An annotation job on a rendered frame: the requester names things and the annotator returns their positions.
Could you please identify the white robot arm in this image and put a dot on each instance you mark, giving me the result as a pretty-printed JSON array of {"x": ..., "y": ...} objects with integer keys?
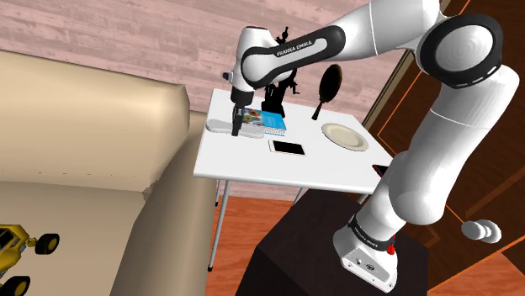
[{"x": 447, "y": 135}]

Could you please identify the white table with metal legs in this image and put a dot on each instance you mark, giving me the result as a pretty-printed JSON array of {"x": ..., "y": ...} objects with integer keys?
[{"x": 328, "y": 168}]

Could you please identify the cream plate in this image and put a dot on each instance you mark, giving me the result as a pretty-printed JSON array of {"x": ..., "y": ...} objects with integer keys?
[{"x": 344, "y": 137}]

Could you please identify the white phone with black screen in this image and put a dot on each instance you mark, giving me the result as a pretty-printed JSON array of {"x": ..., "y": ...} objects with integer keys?
[{"x": 288, "y": 147}]

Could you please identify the white flat keyboard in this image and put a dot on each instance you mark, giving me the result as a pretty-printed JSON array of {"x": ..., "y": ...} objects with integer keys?
[{"x": 217, "y": 125}]

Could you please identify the black figure statue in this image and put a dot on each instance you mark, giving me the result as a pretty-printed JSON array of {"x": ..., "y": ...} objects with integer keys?
[{"x": 274, "y": 100}]

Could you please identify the brown door with white knob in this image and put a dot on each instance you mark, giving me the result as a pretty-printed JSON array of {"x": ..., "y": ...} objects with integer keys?
[{"x": 492, "y": 164}]

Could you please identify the blue spiral-bound book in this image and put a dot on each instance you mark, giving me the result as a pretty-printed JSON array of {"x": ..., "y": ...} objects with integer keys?
[{"x": 270, "y": 121}]

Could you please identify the yellow toy truck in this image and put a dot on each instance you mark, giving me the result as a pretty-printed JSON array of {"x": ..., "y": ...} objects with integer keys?
[{"x": 12, "y": 246}]

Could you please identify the dark robot stand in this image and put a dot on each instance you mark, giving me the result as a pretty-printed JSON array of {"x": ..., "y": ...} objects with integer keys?
[{"x": 303, "y": 246}]

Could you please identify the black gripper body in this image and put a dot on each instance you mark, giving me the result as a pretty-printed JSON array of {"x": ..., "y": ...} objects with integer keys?
[{"x": 242, "y": 96}]

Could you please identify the black frying pan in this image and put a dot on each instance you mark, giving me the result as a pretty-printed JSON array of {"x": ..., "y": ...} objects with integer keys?
[{"x": 330, "y": 84}]

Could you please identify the beige sofa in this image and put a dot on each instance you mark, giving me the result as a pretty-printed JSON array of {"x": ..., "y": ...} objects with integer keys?
[{"x": 82, "y": 135}]

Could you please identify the red phone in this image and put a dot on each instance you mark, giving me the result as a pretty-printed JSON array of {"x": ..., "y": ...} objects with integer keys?
[{"x": 379, "y": 169}]

